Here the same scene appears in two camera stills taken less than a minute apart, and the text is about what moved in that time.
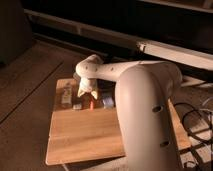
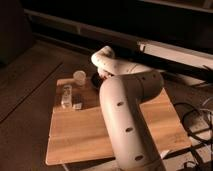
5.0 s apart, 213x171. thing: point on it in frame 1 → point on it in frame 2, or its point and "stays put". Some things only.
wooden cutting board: (80, 129) stays put
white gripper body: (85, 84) → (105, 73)
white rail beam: (175, 53) stays put
